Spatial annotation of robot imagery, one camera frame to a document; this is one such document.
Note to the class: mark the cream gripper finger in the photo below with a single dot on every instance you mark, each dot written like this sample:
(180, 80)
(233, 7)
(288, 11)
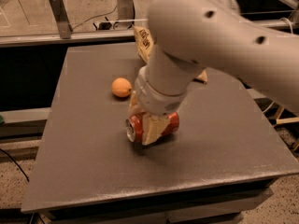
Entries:
(153, 127)
(134, 106)

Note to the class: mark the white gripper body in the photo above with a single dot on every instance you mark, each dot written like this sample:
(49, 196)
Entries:
(153, 99)

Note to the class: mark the red coke can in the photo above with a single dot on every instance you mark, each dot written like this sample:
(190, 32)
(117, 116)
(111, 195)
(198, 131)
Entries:
(134, 126)

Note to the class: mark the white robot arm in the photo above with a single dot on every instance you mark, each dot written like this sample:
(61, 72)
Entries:
(267, 68)

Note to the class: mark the orange fruit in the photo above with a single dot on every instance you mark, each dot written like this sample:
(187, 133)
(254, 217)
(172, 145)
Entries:
(121, 87)

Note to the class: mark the brown chip bag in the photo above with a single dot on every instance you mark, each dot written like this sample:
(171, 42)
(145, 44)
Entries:
(144, 44)

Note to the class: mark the grey table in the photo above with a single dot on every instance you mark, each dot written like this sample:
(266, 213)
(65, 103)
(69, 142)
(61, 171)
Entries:
(221, 159)

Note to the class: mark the left metal rail bracket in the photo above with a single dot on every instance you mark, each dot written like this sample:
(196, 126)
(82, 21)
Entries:
(61, 18)

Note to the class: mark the horizontal metal rail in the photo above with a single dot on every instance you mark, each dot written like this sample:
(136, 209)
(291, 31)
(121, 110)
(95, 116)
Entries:
(78, 37)

